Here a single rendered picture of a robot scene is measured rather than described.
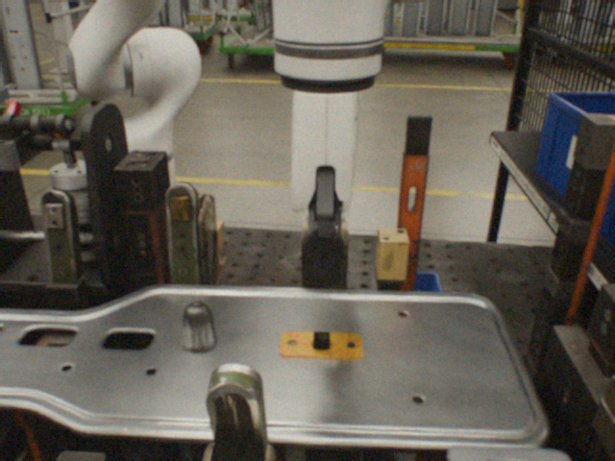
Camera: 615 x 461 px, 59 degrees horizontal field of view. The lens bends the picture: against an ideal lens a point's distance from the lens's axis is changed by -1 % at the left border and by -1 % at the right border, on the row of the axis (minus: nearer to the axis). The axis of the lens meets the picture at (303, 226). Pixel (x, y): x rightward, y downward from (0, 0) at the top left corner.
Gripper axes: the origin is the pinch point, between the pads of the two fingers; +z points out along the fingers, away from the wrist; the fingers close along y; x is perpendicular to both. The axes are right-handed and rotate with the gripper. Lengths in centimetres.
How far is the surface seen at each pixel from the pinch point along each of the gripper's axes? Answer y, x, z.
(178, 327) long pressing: -2.3, -15.6, 11.9
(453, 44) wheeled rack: -649, 146, 86
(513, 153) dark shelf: -51, 33, 9
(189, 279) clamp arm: -13.1, -17.0, 12.8
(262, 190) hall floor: -265, -40, 112
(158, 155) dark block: -23.2, -22.3, 0.0
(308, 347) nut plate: 0.7, -1.4, 11.6
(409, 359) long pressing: 1.8, 8.7, 11.9
